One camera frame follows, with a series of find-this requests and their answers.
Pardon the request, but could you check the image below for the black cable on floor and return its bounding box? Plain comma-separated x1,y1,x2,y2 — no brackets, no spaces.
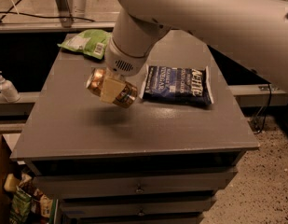
0,0,96,23

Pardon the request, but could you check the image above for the green chip bag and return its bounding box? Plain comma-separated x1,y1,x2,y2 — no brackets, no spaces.
59,29,111,60

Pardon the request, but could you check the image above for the brown cardboard box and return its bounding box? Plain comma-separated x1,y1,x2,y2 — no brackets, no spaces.
0,135,15,224

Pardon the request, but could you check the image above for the green snack bag in box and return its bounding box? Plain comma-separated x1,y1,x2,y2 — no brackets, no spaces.
9,187,32,224

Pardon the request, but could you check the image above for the metal railing frame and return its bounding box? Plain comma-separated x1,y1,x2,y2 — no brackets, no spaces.
0,0,120,34

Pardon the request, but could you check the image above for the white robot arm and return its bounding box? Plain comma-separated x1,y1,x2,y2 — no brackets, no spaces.
105,0,288,93

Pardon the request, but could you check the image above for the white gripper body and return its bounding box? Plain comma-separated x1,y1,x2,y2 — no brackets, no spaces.
104,38,147,77

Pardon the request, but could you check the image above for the grey drawer cabinet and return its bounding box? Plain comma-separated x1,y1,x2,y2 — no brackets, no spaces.
12,30,258,224

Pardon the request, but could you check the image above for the orange LaCroix soda can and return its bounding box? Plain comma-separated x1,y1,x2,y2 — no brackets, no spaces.
86,68,138,108

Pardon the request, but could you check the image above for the white pump bottle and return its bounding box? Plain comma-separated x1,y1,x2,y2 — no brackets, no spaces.
0,71,21,103

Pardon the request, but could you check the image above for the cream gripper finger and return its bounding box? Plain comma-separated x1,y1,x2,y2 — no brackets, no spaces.
100,77,125,104

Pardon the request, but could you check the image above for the blue Kettle chip bag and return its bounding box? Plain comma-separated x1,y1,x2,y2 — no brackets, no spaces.
139,65,214,105

